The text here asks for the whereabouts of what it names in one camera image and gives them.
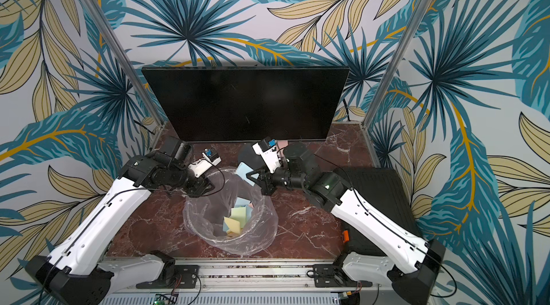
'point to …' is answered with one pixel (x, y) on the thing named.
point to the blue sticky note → (241, 171)
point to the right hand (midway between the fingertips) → (247, 175)
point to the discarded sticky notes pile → (240, 214)
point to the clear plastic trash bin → (203, 217)
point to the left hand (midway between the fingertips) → (205, 185)
